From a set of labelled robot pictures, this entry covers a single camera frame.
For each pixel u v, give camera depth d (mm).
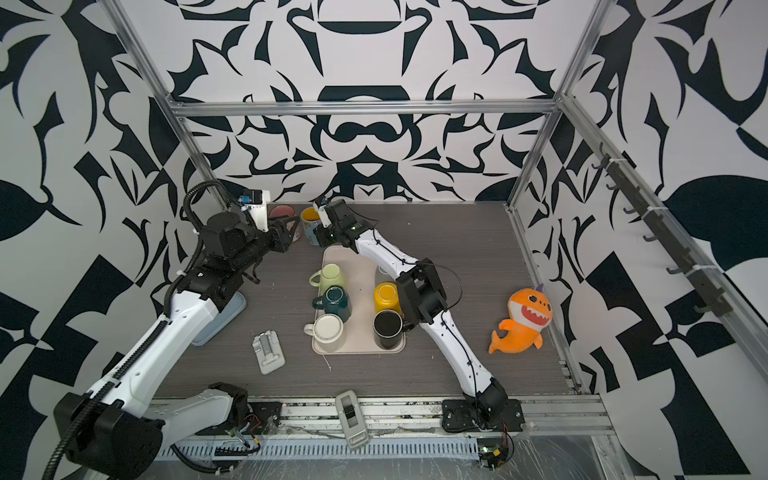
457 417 743
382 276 902
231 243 543
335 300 829
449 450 712
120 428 368
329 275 892
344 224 810
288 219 690
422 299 650
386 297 853
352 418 715
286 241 652
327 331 813
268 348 845
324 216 874
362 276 1007
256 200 615
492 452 712
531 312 834
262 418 739
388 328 799
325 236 896
